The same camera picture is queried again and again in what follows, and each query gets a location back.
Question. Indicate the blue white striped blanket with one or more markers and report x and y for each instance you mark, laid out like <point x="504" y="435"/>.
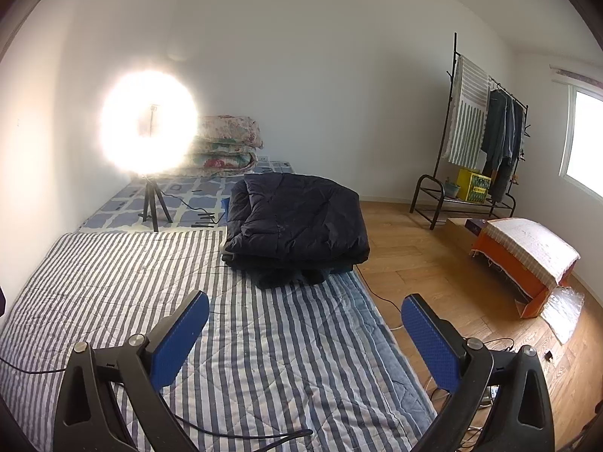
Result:
<point x="282" y="339"/>

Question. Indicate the dark blue flat box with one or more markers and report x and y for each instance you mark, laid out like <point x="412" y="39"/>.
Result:
<point x="476" y="226"/>

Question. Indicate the dark hanging clothes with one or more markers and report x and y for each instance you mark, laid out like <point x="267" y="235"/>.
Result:
<point x="499" y="141"/>

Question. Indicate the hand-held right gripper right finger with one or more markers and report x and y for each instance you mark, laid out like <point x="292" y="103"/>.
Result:
<point x="431" y="339"/>

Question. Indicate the black tripod stand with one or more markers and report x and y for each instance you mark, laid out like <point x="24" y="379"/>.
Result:
<point x="151" y="202"/>

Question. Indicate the small plant pot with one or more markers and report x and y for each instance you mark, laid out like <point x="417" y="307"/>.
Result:
<point x="452" y="189"/>

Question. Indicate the folded floral quilt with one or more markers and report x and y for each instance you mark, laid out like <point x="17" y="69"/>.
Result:
<point x="226" y="141"/>

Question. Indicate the yellow box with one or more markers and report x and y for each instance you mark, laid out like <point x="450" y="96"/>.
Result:
<point x="473" y="186"/>

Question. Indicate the white lace cloth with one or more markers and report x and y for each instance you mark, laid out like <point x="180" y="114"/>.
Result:
<point x="532" y="240"/>

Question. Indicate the white green striped towel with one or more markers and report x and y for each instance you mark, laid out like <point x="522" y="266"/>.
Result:
<point x="466" y="117"/>

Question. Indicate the brown cardboard box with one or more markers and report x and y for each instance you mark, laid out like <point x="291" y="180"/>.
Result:
<point x="459" y="235"/>

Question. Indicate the bubble wrap sheet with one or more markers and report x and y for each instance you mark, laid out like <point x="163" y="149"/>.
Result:
<point x="563" y="313"/>

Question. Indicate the orange box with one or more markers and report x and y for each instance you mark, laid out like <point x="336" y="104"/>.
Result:
<point x="509" y="263"/>

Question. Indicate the pile of dark clothes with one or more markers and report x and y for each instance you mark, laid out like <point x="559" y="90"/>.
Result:
<point x="282" y="278"/>

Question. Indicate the blue checkered bed sheet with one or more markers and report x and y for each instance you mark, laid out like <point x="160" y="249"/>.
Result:
<point x="117" y="207"/>

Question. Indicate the window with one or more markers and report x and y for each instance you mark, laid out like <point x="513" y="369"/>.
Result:
<point x="586" y="141"/>

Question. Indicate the navy puffer jacket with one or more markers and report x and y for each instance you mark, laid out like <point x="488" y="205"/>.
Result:
<point x="292" y="216"/>

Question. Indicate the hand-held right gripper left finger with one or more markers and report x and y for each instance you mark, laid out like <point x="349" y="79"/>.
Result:
<point x="181" y="339"/>

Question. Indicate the black metal clothes rack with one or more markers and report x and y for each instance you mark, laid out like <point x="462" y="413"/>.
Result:
<point x="455" y="49"/>

